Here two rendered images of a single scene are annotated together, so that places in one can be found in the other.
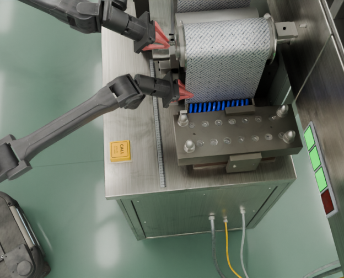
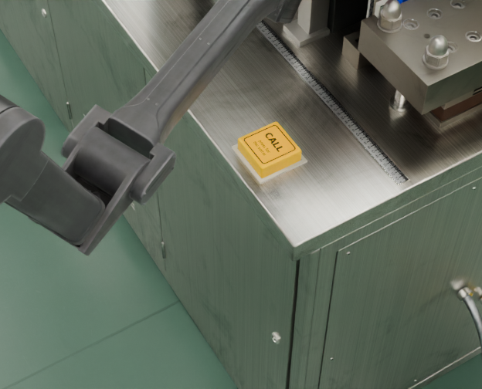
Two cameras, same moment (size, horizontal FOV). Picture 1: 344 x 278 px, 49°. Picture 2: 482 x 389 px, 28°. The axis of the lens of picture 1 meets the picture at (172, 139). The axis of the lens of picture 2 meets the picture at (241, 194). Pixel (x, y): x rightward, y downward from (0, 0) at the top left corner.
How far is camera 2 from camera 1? 0.72 m
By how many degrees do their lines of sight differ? 19
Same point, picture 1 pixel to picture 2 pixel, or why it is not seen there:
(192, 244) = not seen: outside the picture
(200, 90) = not seen: outside the picture
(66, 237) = not seen: outside the picture
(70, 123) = (222, 40)
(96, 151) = (72, 329)
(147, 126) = (292, 89)
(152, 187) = (382, 190)
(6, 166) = (131, 164)
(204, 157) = (474, 68)
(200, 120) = (422, 11)
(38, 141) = (173, 93)
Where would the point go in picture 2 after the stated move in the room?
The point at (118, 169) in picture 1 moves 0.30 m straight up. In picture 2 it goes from (286, 185) to (295, 30)
